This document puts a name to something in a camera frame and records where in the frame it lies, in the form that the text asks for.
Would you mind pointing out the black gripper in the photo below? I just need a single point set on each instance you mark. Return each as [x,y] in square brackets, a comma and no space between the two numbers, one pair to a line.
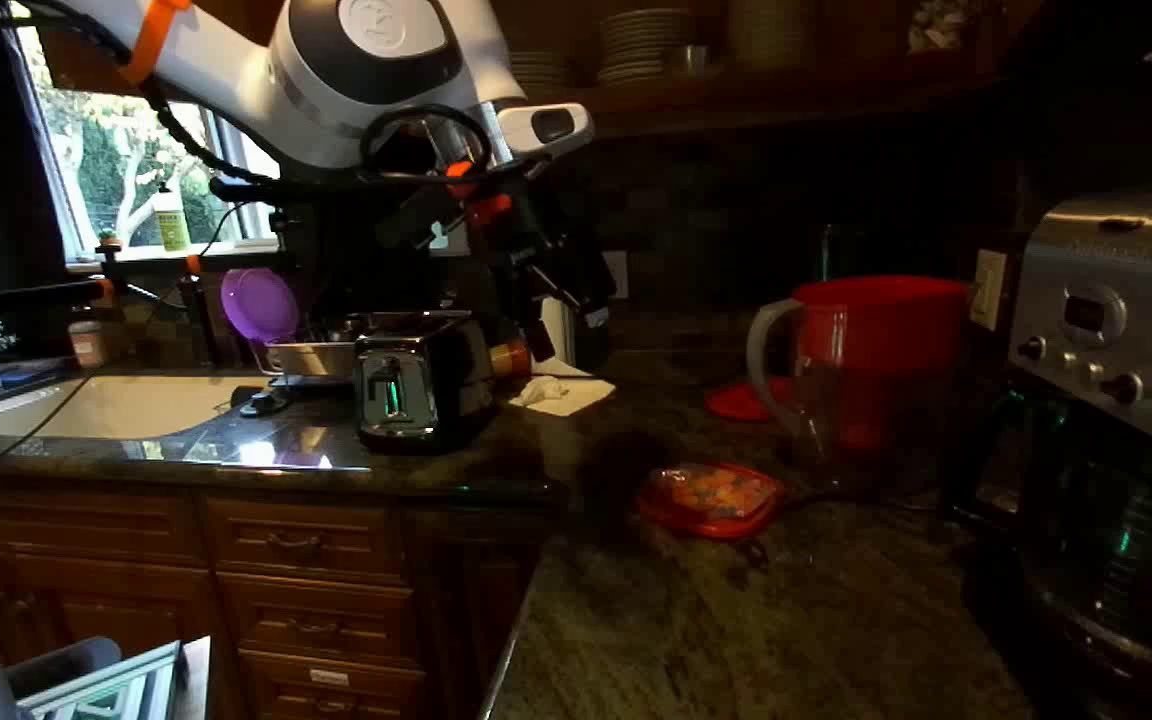
[540,267]

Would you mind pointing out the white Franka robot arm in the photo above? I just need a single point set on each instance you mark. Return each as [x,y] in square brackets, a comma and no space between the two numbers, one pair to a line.
[336,67]

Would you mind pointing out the white paper sheet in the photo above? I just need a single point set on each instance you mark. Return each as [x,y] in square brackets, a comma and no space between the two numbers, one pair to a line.
[562,395]

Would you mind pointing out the chrome black toaster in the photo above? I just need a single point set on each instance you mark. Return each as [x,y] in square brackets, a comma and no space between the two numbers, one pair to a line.
[422,382]

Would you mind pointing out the plain red lid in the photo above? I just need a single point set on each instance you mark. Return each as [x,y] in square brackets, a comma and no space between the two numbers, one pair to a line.
[732,401]

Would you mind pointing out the grey ribbed dish rack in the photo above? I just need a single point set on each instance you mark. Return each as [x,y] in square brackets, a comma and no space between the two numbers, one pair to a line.
[646,41]

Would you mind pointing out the purple round lid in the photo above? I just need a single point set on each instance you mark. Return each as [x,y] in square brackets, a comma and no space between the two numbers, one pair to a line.
[257,307]

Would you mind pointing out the orange plate with food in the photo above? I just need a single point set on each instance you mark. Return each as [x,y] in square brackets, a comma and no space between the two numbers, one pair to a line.
[712,500]

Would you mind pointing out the red plastic pitcher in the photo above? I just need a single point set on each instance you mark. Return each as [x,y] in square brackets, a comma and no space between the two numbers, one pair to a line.
[888,360]

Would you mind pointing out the wooden cabinet drawer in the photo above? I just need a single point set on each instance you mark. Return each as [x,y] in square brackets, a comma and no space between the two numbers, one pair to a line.
[317,619]
[330,686]
[298,539]

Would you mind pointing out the green soap bottle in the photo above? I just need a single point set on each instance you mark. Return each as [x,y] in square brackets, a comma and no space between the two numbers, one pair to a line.
[169,221]

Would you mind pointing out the white framed window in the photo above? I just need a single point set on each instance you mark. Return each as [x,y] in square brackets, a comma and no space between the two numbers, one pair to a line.
[122,174]

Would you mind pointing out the silver black coffee maker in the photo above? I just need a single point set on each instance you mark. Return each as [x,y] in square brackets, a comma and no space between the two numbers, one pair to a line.
[1110,401]

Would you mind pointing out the white wall outlet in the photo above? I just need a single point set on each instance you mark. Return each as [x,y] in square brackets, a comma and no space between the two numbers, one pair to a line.
[988,290]

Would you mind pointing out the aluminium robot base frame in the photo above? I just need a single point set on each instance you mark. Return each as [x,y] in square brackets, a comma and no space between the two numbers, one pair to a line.
[122,680]

